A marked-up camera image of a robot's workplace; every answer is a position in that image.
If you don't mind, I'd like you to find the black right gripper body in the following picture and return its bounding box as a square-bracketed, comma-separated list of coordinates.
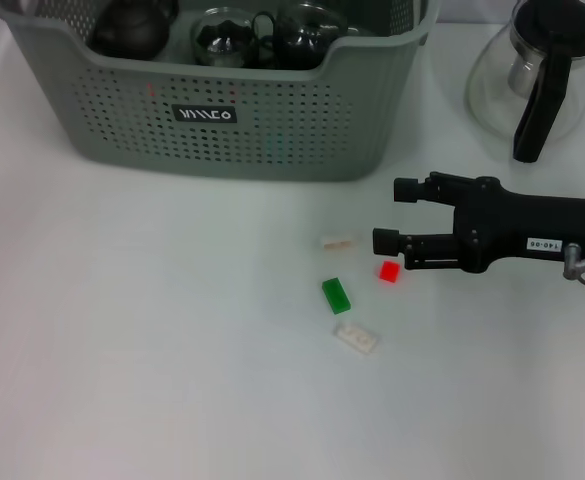
[450, 175, 585, 274]

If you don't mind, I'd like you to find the small red brick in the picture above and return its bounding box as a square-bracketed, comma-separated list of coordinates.
[376, 260, 402, 284]

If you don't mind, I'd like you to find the white hollow brick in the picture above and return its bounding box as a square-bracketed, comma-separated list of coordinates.
[318, 233, 361, 253]

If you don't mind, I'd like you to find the green studded brick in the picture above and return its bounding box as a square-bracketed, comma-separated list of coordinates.
[321, 277, 352, 316]

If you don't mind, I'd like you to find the white studded plate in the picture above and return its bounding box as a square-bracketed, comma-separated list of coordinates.
[332, 321, 381, 356]

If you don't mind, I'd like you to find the grey perforated storage bin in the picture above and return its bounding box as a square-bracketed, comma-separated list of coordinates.
[0, 0, 443, 182]

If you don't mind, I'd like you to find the black teapot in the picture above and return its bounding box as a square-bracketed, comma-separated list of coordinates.
[90, 0, 179, 60]

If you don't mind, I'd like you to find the glass pitcher with black handle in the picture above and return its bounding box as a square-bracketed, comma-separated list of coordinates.
[464, 0, 585, 164]

